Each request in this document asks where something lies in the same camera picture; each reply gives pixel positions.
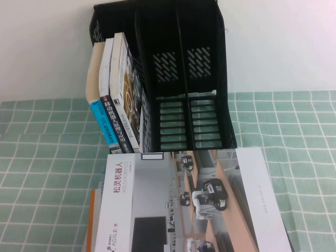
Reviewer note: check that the white autonomous driving book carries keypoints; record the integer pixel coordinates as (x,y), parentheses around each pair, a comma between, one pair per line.
(118,73)

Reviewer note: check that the black spine robotics book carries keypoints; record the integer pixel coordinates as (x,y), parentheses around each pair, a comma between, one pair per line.
(105,68)

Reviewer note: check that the blue spine paperback book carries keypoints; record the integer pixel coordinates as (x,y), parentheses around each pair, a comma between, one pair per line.
(95,73)

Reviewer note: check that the grey book under brochure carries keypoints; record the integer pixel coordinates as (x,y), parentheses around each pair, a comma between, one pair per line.
(99,195)

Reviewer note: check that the black plastic book holder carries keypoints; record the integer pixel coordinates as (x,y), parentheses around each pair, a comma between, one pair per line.
(162,26)

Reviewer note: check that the orange edged book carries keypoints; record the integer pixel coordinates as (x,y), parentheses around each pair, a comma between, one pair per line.
(90,223)

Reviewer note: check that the large white AgileX brochure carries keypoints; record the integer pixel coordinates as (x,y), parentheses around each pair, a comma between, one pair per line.
(147,189)

